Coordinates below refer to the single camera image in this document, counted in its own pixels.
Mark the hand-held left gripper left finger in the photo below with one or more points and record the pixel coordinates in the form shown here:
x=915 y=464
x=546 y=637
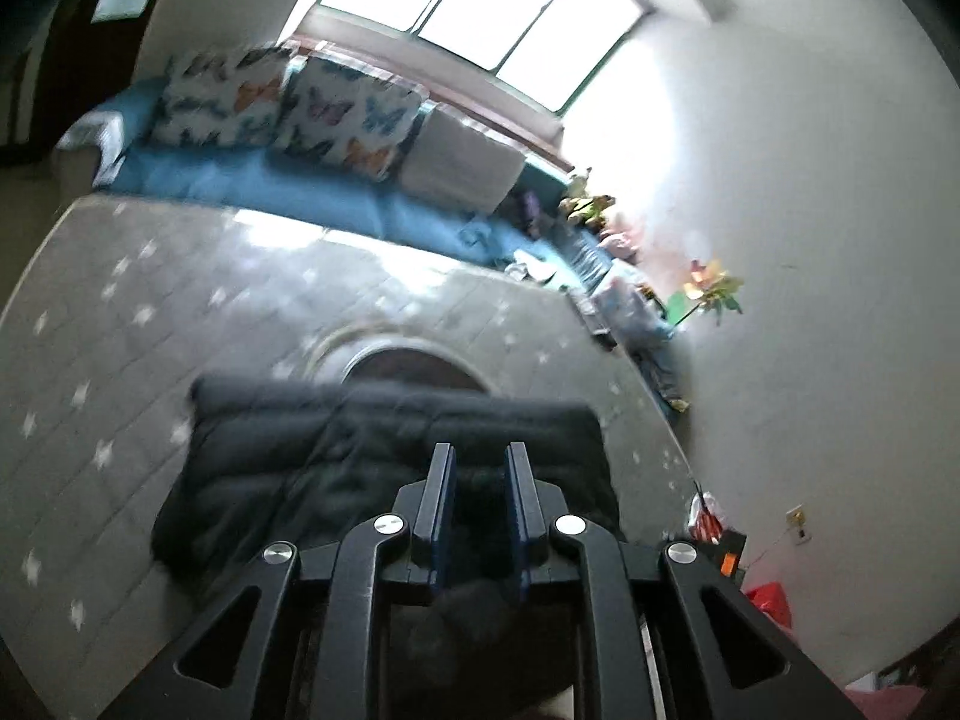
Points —
x=439 y=510

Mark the blue bench cushion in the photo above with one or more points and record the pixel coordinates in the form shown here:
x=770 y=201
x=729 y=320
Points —
x=300 y=191

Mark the black quilted puffer jacket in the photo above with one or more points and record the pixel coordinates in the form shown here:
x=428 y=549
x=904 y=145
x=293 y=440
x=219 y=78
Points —
x=300 y=465

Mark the person's maroon clothing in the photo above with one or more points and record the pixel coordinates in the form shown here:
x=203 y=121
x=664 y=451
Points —
x=900 y=701

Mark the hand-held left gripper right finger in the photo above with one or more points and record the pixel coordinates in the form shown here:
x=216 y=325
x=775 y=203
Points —
x=521 y=510

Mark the large window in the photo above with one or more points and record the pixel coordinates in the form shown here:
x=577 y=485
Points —
x=480 y=7

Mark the pink plush toy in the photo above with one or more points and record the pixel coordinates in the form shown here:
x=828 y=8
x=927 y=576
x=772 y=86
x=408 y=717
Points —
x=621 y=244

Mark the red plastic bag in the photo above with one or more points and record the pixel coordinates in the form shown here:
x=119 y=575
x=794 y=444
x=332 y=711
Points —
x=771 y=604

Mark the white pillow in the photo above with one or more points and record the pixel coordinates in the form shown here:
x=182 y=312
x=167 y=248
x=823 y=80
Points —
x=461 y=161

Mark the yellow green plush toy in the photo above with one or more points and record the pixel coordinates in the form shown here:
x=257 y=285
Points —
x=585 y=199

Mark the pile of blue clothes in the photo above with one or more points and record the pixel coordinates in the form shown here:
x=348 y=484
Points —
x=637 y=322

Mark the colourful pinwheel toy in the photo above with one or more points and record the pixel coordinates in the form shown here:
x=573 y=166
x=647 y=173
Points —
x=709 y=292

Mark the butterfly print pillow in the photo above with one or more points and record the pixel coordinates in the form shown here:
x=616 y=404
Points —
x=349 y=120
x=221 y=101

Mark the grey star print mattress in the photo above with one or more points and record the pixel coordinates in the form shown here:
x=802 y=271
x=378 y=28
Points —
x=150 y=330

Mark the red snack packet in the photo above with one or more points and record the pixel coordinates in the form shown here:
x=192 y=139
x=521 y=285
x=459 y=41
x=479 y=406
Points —
x=705 y=517

